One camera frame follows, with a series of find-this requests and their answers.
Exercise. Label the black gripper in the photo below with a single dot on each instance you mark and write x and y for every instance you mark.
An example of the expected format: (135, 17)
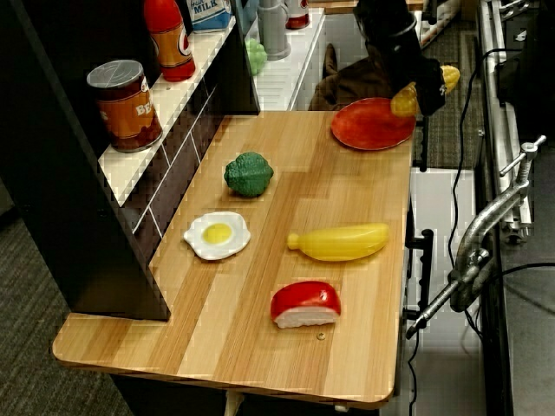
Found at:
(409, 60)

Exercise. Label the black toy kitchen shelf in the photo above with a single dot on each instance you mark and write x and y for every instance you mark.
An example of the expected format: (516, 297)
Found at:
(65, 195)

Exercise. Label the aluminium frame rail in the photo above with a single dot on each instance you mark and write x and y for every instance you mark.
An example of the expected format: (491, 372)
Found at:
(498, 108)

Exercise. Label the yellow toy corn cob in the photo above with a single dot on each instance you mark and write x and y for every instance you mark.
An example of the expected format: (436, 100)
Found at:
(404, 104)

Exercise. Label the red white toy can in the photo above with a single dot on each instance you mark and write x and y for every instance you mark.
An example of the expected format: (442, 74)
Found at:
(298, 15)

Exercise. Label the yellow toy banana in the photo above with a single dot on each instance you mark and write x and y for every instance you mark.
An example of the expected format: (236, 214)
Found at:
(342, 242)

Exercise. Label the red toy tuna sushi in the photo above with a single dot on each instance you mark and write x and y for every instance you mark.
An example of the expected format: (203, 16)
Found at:
(303, 299)

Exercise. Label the brown toy beans can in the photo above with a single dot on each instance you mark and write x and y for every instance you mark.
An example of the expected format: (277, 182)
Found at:
(126, 112)

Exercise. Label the red round plate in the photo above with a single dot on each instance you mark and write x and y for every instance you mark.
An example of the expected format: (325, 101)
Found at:
(368, 128)

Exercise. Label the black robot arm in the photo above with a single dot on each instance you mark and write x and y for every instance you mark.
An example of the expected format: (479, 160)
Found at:
(386, 19)

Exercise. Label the grey metal c-clamp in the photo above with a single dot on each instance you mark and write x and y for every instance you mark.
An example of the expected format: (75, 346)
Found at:
(477, 234)

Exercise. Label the white toy kitchen counter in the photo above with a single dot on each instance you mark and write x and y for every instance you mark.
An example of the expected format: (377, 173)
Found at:
(282, 82)

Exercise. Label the green toy broccoli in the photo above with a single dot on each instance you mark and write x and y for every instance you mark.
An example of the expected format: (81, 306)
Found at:
(249, 175)

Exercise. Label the red orange toy bottle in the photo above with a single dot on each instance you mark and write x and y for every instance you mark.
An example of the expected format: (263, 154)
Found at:
(171, 43)

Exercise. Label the blue white milk carton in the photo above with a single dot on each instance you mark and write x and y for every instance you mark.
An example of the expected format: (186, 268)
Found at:
(210, 15)

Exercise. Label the brown cloth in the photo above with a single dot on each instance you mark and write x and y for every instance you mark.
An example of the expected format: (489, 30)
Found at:
(351, 84)

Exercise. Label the white cabinet front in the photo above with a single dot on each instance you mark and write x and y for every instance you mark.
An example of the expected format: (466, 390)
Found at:
(438, 208)

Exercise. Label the light green toy vegetable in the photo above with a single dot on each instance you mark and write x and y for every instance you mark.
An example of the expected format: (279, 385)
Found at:
(256, 56)

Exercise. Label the grey toy cup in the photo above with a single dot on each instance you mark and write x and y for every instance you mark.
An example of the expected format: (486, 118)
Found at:
(273, 34)

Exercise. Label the white toy fried egg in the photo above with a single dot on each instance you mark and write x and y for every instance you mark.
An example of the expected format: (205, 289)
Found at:
(217, 236)

